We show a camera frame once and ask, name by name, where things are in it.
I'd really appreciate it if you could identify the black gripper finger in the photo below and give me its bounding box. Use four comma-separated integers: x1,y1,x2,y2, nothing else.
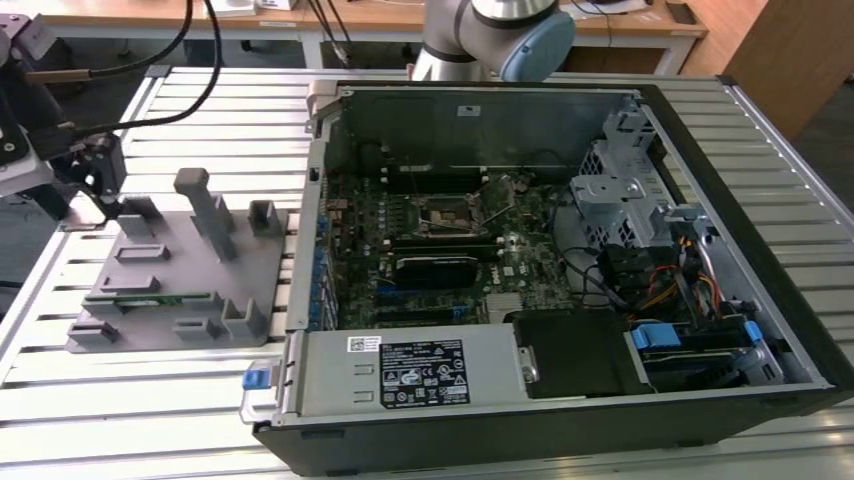
84,134,128,224
40,159,74,222

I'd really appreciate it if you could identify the metal socket cover frame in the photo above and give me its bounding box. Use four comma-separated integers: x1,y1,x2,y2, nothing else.
469,175,521,229

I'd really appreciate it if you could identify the CPU socket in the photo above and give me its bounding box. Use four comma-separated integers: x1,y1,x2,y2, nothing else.
414,193,481,236

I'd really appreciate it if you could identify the black mesh waste bin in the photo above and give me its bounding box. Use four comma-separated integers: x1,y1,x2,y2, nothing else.
47,35,88,97

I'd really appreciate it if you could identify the grey plastic part rack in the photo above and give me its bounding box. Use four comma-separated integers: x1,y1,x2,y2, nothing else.
64,167,293,355

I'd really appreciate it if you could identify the green RAM stick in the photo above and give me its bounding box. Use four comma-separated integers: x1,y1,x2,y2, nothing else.
116,295,187,307

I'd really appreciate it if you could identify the blue case latch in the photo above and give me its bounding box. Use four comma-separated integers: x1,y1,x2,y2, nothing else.
243,366,277,392

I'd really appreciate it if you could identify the black RAM slot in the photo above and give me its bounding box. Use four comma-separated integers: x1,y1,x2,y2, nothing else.
391,247,503,261
381,177,493,194
390,237,499,250
381,164,490,180

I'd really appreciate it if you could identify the silver power supply unit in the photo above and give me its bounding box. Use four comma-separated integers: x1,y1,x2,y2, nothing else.
279,322,535,416

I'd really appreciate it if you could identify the black graphics card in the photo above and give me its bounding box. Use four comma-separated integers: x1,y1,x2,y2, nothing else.
393,254,482,292

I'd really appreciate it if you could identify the black expansion slot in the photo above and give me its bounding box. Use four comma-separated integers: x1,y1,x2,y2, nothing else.
374,307,462,325

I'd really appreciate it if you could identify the green motherboard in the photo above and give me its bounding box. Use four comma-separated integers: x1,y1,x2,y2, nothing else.
318,167,577,332

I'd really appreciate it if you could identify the silver chipset heatsink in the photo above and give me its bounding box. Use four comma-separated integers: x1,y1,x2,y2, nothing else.
485,293,526,324

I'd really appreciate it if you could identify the metal disk bay cage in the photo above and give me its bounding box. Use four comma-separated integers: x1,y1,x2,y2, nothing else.
566,110,677,251

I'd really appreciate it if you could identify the black plastic shroud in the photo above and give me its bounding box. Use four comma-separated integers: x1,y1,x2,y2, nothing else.
510,308,654,401

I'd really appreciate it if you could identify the black PC case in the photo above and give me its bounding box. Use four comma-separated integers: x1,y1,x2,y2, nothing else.
250,77,854,476

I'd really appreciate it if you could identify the blue disk carrier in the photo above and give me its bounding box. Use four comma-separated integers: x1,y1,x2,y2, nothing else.
630,323,683,354

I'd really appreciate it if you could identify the wooden cabinet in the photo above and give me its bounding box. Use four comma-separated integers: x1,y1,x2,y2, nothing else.
679,0,854,141

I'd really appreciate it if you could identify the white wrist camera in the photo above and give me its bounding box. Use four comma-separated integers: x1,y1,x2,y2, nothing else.
0,114,43,201

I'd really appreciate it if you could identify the wooden desk white frame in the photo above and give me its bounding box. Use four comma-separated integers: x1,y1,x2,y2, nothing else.
0,0,709,76

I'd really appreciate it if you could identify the grey case handle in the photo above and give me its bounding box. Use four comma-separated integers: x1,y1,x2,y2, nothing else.
305,79,343,137

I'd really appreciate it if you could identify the silver metal handle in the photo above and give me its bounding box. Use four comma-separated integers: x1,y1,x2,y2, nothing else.
517,344,542,385

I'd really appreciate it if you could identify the black wire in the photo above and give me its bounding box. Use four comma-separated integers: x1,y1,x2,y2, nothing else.
559,244,633,314

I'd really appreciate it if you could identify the grey plastic bracket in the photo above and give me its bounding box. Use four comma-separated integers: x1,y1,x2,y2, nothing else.
657,202,713,236

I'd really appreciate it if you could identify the coloured wire bundle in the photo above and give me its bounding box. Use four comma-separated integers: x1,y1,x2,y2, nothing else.
643,234,729,321

